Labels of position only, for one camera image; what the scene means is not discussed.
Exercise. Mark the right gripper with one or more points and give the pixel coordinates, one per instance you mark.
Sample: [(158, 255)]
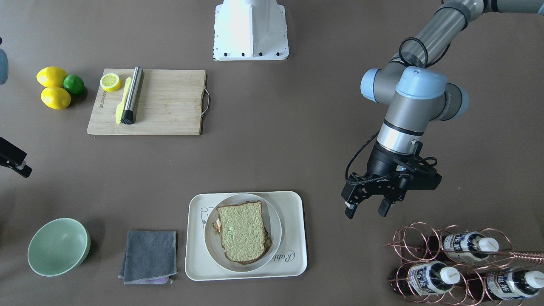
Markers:
[(12, 155)]

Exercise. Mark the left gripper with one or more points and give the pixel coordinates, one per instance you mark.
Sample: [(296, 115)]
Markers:
[(379, 162)]

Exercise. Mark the plain bread slice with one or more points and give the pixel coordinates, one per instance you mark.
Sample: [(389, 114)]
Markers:
[(248, 211)]

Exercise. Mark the bread slice with fried egg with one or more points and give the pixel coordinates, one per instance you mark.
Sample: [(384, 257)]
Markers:
[(244, 243)]

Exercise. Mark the white plate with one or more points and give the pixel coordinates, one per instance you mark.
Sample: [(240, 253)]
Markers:
[(276, 229)]

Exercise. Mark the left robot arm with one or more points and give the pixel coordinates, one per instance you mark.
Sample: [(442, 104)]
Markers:
[(416, 96)]

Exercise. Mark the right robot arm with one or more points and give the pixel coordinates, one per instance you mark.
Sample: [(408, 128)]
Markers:
[(4, 72)]

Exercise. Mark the cream rabbit tray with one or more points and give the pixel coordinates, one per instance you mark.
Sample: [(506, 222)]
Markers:
[(204, 256)]

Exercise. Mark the yellow lemon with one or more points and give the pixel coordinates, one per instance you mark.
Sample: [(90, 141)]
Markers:
[(56, 98), (51, 76)]

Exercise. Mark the mint green bowl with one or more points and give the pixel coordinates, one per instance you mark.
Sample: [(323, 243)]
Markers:
[(58, 247)]

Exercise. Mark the tea bottle two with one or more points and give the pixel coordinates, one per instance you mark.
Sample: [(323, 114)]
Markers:
[(424, 279)]

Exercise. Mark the lime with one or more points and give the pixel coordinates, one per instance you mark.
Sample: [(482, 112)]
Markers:
[(74, 85)]

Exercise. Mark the tea bottle one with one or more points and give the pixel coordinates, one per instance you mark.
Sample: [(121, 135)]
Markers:
[(464, 247)]

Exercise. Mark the yellow plastic knife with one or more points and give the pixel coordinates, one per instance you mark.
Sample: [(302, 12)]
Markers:
[(121, 106)]

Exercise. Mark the half lemon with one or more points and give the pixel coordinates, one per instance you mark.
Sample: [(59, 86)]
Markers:
[(110, 82)]

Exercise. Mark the dark grey cloth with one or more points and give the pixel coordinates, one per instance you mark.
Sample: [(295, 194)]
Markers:
[(150, 257)]

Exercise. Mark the wooden cutting board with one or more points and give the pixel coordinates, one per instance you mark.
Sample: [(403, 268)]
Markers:
[(170, 102)]

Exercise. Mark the tea bottle three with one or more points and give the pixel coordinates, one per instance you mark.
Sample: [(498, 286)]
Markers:
[(505, 284)]

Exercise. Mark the copper wire bottle rack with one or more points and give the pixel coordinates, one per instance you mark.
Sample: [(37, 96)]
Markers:
[(407, 243)]

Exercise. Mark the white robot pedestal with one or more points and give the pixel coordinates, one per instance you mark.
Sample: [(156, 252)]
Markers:
[(250, 30)]

